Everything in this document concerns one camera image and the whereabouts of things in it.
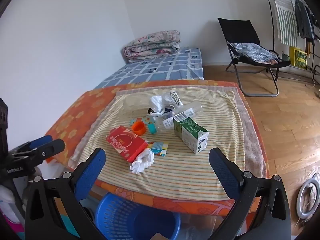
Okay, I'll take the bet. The blue plastic basket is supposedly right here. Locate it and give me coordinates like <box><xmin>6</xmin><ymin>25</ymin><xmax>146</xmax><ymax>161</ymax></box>
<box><xmin>95</xmin><ymin>192</ymin><xmax>181</xmax><ymax>240</ymax></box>

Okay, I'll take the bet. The white ring light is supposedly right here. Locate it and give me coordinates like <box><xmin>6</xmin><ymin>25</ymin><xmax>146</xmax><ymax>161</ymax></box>
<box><xmin>297</xmin><ymin>174</ymin><xmax>320</xmax><ymax>220</ymax></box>

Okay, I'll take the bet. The yellow plastic crate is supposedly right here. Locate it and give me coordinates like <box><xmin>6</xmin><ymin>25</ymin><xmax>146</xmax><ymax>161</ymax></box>
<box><xmin>289</xmin><ymin>46</ymin><xmax>308</xmax><ymax>70</ymax></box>

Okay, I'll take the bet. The blue yellow patterned wrapper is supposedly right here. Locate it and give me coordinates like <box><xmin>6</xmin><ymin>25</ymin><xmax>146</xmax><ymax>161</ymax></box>
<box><xmin>146</xmin><ymin>141</ymin><xmax>169</xmax><ymax>157</ymax></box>

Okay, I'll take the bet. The pink cloth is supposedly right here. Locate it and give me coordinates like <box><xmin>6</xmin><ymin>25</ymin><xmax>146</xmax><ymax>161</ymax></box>
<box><xmin>7</xmin><ymin>220</ymin><xmax>25</xmax><ymax>240</ymax></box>

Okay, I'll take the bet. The red tissue pack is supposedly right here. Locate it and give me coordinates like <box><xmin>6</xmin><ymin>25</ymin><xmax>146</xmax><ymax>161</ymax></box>
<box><xmin>105</xmin><ymin>126</ymin><xmax>148</xmax><ymax>163</ymax></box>

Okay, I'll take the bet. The orange plastic cup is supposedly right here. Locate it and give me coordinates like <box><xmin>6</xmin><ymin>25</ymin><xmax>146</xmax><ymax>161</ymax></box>
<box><xmin>132</xmin><ymin>121</ymin><xmax>147</xmax><ymax>136</ymax></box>

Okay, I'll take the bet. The dark hanging garment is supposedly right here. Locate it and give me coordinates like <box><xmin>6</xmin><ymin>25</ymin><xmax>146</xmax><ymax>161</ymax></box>
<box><xmin>294</xmin><ymin>0</ymin><xmax>316</xmax><ymax>40</ymax></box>

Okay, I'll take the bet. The white tissue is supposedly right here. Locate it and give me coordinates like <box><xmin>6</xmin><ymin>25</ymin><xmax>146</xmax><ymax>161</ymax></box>
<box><xmin>129</xmin><ymin>148</ymin><xmax>155</xmax><ymax>174</ymax></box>

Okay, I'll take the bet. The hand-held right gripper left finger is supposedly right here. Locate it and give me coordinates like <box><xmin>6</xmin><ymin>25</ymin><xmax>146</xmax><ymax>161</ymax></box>
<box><xmin>24</xmin><ymin>148</ymin><xmax>107</xmax><ymax>240</ymax></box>

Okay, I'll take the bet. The blue checked bed sheet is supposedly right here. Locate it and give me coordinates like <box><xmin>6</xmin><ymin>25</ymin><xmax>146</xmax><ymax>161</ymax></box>
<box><xmin>92</xmin><ymin>47</ymin><xmax>204</xmax><ymax>90</ymax></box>

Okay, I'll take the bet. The folded floral quilt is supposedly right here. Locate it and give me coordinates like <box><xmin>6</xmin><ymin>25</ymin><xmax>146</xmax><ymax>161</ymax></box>
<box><xmin>122</xmin><ymin>31</ymin><xmax>181</xmax><ymax>63</ymax></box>

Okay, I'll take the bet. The white plastic bag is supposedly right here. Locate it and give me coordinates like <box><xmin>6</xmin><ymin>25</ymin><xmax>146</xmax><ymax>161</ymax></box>
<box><xmin>149</xmin><ymin>90</ymin><xmax>183</xmax><ymax>115</ymax></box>

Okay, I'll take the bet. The orange teal patterned wrapper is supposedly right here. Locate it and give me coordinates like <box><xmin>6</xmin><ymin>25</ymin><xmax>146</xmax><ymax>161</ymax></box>
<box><xmin>129</xmin><ymin>116</ymin><xmax>150</xmax><ymax>126</ymax></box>

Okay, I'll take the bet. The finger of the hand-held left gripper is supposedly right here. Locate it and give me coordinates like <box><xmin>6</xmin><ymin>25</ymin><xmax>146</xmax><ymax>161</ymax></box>
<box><xmin>30</xmin><ymin>139</ymin><xmax>66</xmax><ymax>164</ymax></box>
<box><xmin>9</xmin><ymin>135</ymin><xmax>53</xmax><ymax>155</ymax></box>

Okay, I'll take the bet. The green milk carton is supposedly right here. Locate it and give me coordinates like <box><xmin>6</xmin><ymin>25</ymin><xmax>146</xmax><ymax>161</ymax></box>
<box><xmin>173</xmin><ymin>112</ymin><xmax>209</xmax><ymax>155</ymax></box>

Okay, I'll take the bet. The black drying rack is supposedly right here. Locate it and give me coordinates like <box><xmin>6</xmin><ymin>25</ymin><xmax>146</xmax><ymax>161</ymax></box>
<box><xmin>261</xmin><ymin>0</ymin><xmax>320</xmax><ymax>63</ymax></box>

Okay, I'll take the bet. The clear plastic bottle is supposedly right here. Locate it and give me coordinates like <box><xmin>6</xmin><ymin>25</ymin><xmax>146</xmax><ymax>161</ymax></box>
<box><xmin>148</xmin><ymin>102</ymin><xmax>203</xmax><ymax>133</ymax></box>

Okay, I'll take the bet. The black folding chair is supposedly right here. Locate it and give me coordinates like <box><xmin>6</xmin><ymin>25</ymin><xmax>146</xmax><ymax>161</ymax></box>
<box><xmin>217</xmin><ymin>17</ymin><xmax>292</xmax><ymax>97</ymax></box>

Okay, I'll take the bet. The blue white woven cushion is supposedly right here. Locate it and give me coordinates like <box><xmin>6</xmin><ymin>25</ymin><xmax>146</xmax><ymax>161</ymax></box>
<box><xmin>229</xmin><ymin>42</ymin><xmax>279</xmax><ymax>63</ymax></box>

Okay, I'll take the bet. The green white striped cloth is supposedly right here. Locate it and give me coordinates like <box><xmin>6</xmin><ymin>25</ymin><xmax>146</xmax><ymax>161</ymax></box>
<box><xmin>266</xmin><ymin>0</ymin><xmax>299</xmax><ymax>46</ymax></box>

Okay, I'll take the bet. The yellow striped towel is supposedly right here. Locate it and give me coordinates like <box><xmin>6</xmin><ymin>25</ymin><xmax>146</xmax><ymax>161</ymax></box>
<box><xmin>69</xmin><ymin>86</ymin><xmax>247</xmax><ymax>202</ymax></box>

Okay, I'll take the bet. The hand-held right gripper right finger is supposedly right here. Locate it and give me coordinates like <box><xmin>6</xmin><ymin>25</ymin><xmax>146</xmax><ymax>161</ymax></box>
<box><xmin>209</xmin><ymin>147</ymin><xmax>292</xmax><ymax>240</ymax></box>

